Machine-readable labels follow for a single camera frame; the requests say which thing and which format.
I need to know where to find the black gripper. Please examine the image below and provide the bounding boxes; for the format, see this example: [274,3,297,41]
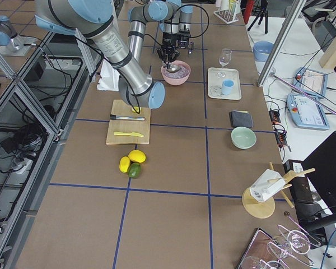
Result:
[157,30,194,68]

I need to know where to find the metal ice scoop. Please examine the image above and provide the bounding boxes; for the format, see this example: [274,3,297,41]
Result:
[162,63,181,73]

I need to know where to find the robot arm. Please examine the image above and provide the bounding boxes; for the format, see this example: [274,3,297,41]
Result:
[35,0,193,109]

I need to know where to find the pink bowl of ice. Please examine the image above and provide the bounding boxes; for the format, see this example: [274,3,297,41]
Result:
[161,60,191,86]

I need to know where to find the light blue cup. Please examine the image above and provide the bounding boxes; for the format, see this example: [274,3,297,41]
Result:
[221,79,234,95]

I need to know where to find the cream serving tray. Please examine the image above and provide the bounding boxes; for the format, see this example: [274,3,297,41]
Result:
[208,67,241,100]

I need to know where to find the clear wine glass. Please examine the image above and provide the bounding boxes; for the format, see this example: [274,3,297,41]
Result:
[216,48,232,78]

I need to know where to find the lemon half slice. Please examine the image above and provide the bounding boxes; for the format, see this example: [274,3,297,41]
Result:
[131,106,142,114]

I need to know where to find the wooden cutting board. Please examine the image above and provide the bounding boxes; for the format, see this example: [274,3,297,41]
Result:
[106,100,151,145]

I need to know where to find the steel cylinder rod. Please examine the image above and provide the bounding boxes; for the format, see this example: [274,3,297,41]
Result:
[109,114,146,121]

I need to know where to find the blue bowl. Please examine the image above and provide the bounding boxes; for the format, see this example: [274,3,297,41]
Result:
[253,41,274,62]

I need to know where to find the red cylinder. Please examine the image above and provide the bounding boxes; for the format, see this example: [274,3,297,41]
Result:
[243,0,255,25]

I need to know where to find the yellow plastic knife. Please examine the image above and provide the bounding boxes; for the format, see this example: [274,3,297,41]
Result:
[113,131,144,138]

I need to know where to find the dark grey folded cloth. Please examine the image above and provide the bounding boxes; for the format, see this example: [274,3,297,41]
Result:
[229,110,253,128]

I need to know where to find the black tripod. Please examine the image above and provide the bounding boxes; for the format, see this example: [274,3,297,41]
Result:
[247,0,269,34]

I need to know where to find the yellow lemon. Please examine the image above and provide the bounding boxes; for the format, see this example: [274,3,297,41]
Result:
[119,156,131,173]
[128,150,146,163]

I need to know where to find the green ceramic bowl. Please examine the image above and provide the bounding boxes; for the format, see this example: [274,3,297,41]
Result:
[231,127,257,150]

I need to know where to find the green lime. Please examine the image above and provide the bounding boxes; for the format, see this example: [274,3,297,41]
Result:
[128,163,141,178]

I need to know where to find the black power strip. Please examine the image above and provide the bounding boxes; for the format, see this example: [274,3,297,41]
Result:
[269,109,291,152]

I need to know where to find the near blue teach pendant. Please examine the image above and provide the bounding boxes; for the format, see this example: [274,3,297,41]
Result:
[287,94,330,130]

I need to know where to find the blue teach pendant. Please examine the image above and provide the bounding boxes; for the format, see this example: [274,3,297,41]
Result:
[287,94,330,130]
[293,67,328,99]

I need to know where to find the far blue teach pendant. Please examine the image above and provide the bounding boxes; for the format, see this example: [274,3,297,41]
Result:
[293,67,328,99]

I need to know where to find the white carton on stand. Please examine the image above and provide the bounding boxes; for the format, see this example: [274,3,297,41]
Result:
[249,169,285,202]

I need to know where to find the wooden stand with base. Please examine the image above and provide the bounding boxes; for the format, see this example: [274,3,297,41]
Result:
[242,162,315,219]

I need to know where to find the green tipped metal stick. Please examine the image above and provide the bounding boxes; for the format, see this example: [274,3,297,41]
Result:
[269,72,336,116]

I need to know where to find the black monitor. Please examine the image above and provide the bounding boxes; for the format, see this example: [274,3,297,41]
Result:
[302,131,336,231]

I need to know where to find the dark tablet tray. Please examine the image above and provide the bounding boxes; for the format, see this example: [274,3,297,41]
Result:
[236,228,276,268]

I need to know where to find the hanging wine glasses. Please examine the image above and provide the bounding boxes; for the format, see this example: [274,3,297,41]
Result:
[242,211,321,268]

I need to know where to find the white wire cup rack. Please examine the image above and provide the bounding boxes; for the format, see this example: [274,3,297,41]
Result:
[213,0,241,24]

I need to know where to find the aluminium frame post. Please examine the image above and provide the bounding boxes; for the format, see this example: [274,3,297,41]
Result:
[257,0,306,87]

